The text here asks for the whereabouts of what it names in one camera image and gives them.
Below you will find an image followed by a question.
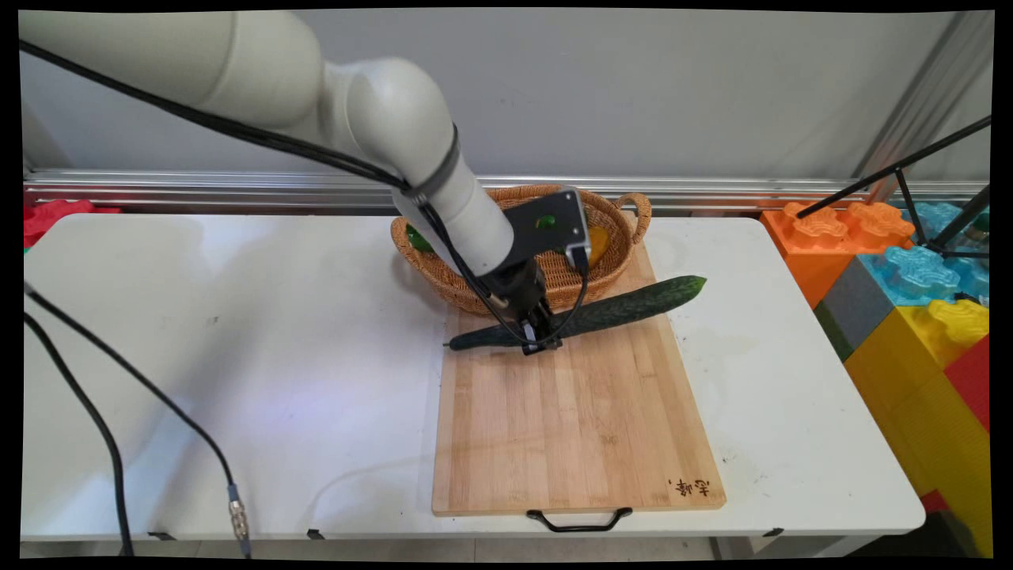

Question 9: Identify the aluminium frame post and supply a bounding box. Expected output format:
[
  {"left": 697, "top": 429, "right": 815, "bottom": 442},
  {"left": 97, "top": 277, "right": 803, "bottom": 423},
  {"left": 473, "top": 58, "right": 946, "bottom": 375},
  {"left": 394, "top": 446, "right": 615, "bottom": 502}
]
[{"left": 851, "top": 11, "right": 994, "bottom": 203}]

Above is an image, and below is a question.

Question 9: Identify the woven wicker basket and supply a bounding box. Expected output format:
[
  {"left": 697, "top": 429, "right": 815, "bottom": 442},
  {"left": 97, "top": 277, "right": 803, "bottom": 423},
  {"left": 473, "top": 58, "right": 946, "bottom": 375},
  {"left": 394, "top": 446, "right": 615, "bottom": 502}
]
[{"left": 390, "top": 184, "right": 654, "bottom": 317}]

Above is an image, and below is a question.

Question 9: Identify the wooden cutting board with handle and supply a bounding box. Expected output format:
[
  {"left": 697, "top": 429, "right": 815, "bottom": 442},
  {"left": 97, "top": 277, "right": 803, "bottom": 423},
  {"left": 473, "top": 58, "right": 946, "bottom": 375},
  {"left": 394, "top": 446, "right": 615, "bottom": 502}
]
[{"left": 431, "top": 245, "right": 727, "bottom": 533}]

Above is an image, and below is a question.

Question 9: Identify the yellow giant building block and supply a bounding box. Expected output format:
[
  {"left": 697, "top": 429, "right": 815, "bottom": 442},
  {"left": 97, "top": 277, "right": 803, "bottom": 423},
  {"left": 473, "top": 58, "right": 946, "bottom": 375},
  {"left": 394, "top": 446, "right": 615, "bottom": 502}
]
[{"left": 843, "top": 299, "right": 992, "bottom": 555}]

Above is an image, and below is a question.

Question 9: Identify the long dark green cucumber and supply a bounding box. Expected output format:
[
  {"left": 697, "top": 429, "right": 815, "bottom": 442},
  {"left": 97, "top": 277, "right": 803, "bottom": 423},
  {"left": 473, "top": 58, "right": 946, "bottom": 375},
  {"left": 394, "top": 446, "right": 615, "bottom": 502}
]
[{"left": 443, "top": 275, "right": 708, "bottom": 352}]

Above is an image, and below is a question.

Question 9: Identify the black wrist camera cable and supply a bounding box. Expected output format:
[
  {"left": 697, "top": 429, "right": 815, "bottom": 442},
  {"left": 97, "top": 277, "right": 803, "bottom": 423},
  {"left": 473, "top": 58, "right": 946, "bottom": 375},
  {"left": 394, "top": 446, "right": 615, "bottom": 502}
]
[{"left": 487, "top": 249, "right": 593, "bottom": 349}]

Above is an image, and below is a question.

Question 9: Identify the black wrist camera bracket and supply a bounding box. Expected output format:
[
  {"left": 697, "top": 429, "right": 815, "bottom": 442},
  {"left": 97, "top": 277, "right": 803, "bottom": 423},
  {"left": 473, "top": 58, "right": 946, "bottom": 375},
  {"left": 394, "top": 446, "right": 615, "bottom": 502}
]
[{"left": 500, "top": 188, "right": 593, "bottom": 276}]

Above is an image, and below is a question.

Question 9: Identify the black tripod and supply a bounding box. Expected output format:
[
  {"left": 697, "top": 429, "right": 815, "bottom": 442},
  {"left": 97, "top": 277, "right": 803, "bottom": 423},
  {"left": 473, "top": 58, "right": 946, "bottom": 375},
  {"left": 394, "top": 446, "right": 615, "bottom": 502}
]
[{"left": 795, "top": 115, "right": 992, "bottom": 262}]

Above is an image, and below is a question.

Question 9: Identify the orange giant building block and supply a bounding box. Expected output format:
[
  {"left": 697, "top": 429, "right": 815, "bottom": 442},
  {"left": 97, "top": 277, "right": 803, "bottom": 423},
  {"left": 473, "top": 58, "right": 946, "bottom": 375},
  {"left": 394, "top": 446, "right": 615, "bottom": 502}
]
[{"left": 761, "top": 201, "right": 917, "bottom": 310}]

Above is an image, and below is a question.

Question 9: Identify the grey giant building block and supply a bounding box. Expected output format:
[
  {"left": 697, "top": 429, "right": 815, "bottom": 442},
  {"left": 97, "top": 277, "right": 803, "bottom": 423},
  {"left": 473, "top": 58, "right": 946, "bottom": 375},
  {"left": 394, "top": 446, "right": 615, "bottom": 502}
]
[{"left": 815, "top": 257, "right": 897, "bottom": 363}]

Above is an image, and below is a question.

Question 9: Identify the plain black cable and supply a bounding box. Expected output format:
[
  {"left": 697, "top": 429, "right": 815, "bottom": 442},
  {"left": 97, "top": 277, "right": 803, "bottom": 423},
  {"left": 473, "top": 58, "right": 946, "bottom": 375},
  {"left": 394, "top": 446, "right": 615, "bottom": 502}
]
[{"left": 24, "top": 313, "right": 134, "bottom": 557}]

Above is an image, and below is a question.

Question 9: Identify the aluminium rail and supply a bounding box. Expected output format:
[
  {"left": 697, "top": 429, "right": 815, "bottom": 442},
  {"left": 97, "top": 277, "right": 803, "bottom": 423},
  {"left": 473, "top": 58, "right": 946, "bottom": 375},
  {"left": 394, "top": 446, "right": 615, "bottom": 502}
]
[{"left": 24, "top": 168, "right": 990, "bottom": 216}]

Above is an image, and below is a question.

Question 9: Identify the blue giant building block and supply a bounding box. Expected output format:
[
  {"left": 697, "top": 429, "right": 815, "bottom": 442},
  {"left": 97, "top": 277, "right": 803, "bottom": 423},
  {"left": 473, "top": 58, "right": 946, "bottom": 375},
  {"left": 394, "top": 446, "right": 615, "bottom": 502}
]
[{"left": 859, "top": 202, "right": 992, "bottom": 308}]

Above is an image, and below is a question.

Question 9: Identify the black cable with metal connector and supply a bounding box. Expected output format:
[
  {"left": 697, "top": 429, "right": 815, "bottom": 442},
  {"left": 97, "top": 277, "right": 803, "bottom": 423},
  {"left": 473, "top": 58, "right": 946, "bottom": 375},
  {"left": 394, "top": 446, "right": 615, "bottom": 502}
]
[{"left": 24, "top": 285, "right": 252, "bottom": 559}]

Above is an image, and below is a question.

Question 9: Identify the red giant building block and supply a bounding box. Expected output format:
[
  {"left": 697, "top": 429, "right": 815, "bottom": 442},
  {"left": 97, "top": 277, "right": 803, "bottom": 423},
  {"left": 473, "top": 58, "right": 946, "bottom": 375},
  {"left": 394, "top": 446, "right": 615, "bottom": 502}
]
[
  {"left": 943, "top": 336, "right": 992, "bottom": 432},
  {"left": 24, "top": 199, "right": 121, "bottom": 248}
]

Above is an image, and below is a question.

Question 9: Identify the black strap on arm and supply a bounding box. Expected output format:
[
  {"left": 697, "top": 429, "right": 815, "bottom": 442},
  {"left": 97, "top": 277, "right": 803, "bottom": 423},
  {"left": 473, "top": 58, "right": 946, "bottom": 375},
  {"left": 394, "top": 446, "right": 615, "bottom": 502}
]
[{"left": 402, "top": 125, "right": 461, "bottom": 208}]

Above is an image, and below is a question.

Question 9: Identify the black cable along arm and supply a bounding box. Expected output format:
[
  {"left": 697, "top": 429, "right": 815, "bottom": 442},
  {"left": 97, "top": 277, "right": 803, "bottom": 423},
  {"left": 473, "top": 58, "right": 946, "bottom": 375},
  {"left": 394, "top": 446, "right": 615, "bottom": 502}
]
[{"left": 20, "top": 40, "right": 511, "bottom": 311}]

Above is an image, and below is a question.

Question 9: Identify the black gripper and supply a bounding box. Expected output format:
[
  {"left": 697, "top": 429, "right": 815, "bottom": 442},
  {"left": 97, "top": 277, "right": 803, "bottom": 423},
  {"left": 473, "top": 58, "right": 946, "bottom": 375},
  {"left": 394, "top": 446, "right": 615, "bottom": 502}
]
[{"left": 479, "top": 257, "right": 564, "bottom": 355}]

